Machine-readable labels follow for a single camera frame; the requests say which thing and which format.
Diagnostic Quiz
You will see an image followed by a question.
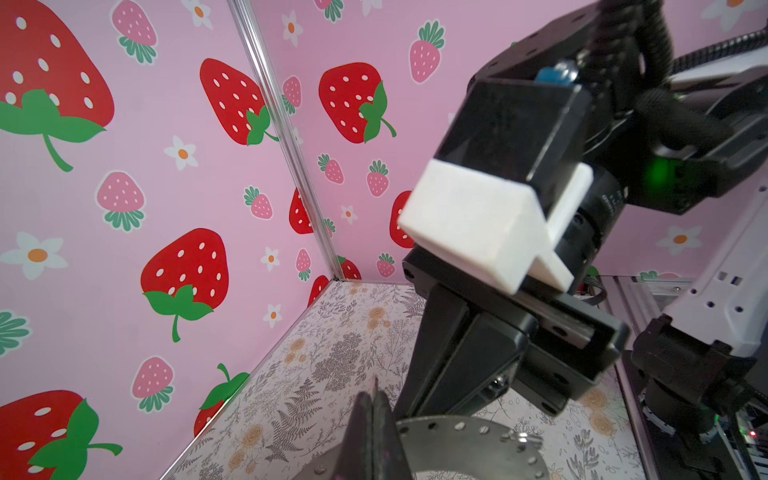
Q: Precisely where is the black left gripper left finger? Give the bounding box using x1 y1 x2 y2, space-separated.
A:
341 392 374 480

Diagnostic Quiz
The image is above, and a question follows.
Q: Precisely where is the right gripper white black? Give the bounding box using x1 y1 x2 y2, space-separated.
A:
394 247 630 419

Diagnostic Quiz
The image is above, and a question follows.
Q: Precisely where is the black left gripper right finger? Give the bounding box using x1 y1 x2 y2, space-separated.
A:
371 378 413 480

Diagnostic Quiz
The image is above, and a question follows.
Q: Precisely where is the large perforated metal keyring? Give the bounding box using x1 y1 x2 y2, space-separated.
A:
296 416 550 479

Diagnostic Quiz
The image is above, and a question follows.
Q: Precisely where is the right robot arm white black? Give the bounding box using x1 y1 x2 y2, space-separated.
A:
394 1 767 472

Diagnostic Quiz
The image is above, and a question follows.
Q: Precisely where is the aluminium corner post left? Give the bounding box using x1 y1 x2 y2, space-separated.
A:
227 0 345 281

